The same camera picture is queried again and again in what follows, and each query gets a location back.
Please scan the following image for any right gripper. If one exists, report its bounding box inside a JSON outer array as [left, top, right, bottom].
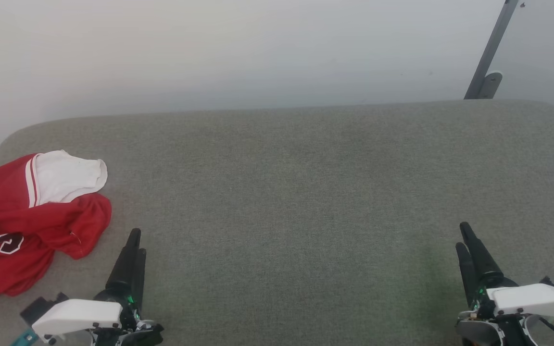
[[455, 222, 537, 346]]

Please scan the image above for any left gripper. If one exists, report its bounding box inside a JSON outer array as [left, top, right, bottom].
[[92, 228, 164, 346]]

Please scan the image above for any red and white jersey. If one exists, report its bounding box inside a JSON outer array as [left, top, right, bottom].
[[0, 150, 113, 301]]

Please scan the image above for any grey-green fabric sofa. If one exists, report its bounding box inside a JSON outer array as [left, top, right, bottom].
[[0, 99, 554, 346]]

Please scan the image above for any grey metal pole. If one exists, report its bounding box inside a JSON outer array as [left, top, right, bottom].
[[465, 0, 519, 100]]

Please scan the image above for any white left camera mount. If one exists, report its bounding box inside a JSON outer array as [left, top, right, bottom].
[[32, 299, 123, 338]]

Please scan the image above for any grey pole bracket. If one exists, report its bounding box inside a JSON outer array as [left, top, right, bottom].
[[478, 71, 504, 99]]

